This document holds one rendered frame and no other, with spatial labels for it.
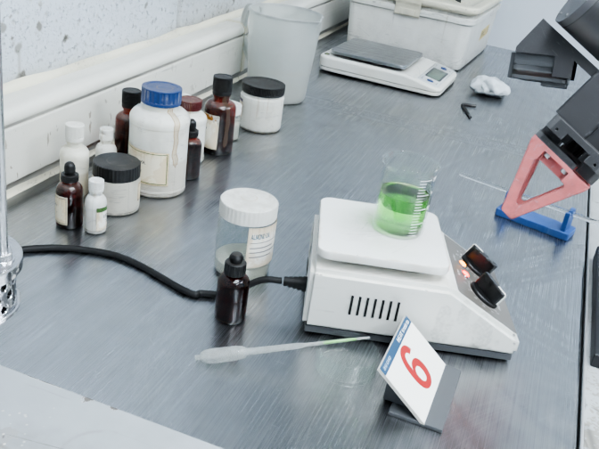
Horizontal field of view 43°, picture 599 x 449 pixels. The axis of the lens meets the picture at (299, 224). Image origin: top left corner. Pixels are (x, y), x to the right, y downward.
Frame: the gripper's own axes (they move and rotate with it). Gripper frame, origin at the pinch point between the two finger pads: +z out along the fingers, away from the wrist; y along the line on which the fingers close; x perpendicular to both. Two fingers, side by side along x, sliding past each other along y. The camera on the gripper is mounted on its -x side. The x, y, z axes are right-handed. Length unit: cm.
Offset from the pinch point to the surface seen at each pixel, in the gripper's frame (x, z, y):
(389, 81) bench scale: -37, 12, -72
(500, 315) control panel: 6.5, 7.2, 5.3
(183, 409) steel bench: -5.4, 24.4, 27.7
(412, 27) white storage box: -47, 4, -95
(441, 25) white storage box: -42, -1, -95
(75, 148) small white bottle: -38.4, 29.3, 6.2
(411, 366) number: 4.2, 12.9, 15.6
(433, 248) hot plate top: -2.1, 6.7, 7.6
